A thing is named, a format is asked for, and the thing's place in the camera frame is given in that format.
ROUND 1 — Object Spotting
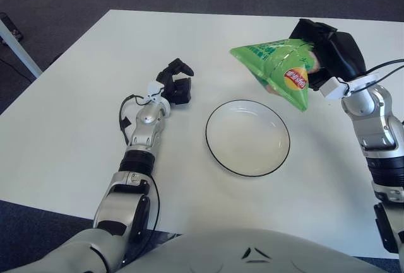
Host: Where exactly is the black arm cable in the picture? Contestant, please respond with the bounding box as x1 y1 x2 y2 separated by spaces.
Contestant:
343 59 404 96
119 95 162 263

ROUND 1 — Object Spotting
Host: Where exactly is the green chip bag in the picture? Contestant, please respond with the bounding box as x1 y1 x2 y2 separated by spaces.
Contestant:
229 37 329 112

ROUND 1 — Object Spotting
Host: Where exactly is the white table leg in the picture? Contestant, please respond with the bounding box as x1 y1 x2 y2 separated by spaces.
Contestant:
0 19 43 78

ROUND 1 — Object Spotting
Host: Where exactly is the white plate black rim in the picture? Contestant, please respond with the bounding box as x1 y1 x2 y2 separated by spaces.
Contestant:
205 99 290 178

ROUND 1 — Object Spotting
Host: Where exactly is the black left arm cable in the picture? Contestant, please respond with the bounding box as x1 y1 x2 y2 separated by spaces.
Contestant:
119 95 162 263

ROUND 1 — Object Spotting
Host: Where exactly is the black box on floor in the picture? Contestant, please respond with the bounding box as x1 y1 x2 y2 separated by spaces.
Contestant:
0 13 25 44

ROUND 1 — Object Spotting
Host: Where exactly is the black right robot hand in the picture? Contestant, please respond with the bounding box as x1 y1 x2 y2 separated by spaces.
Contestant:
288 18 367 93

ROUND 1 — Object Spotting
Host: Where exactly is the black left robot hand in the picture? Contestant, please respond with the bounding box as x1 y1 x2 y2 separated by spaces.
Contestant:
156 58 195 106

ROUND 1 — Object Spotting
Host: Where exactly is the thin black floor cable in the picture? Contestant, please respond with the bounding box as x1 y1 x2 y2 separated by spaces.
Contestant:
0 58 35 82

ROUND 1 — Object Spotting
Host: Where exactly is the grey robot torso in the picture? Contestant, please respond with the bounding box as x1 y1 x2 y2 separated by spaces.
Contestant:
119 227 404 273

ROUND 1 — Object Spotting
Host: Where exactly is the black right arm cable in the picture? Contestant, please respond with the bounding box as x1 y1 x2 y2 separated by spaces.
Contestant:
343 59 404 96

